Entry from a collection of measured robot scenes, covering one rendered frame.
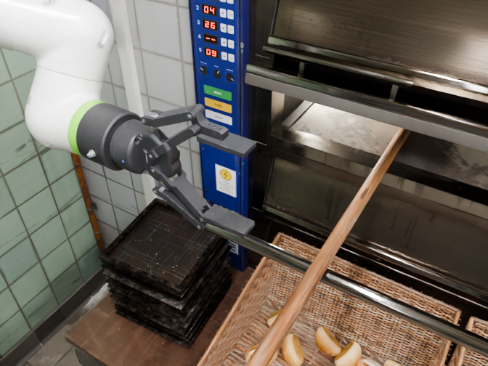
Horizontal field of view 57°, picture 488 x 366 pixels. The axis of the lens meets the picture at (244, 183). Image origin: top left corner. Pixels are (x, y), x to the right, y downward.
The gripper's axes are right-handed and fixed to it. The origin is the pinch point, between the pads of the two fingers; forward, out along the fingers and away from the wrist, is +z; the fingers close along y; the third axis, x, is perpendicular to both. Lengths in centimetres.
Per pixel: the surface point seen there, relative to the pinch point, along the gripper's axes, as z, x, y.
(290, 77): -14.0, -40.8, 4.9
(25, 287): -115, -13, 114
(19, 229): -115, -20, 87
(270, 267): -19, -46, 74
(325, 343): 6, -37, 84
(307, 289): 6.9, -10.8, 28.3
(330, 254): 6.9, -20.7, 28.3
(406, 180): 12, -55, 31
